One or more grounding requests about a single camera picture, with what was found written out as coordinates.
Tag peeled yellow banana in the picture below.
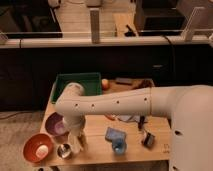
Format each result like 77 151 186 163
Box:
78 132 86 147

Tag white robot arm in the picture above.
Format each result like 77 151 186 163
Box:
55 83 213 171

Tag purple bowl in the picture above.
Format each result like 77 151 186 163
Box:
45 112 67 137

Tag orange bowl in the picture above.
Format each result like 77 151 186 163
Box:
23 133 53 163

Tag small steel cup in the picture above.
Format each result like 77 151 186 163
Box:
57 144 72 159

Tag white egg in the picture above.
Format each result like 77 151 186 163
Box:
36 145 48 158

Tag wooden table board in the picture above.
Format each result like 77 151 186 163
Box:
33 78 173 167

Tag blue plastic toy mug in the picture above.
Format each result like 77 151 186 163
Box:
105 127 127 155

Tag green plastic tray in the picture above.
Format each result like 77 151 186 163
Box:
51 72 102 103

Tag light blue cloth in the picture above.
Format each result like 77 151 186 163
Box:
117 115 140 123

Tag orange round fruit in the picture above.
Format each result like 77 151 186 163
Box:
101 79 110 90

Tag black marker pen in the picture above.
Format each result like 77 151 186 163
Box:
138 116 145 130

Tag small dark packaged item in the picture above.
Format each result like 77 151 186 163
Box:
141 131 155 148

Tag dark grey sponge block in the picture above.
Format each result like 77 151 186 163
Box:
115 77 133 85

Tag black handheld device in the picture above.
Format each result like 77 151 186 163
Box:
124 25 136 37

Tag black box on desk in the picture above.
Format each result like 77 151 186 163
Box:
134 0 185 36

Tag white horizontal rail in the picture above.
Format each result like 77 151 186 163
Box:
0 35 213 49

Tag grey upright post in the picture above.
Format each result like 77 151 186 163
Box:
90 8 100 44

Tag white angled bracket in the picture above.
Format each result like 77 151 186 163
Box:
181 6 205 41

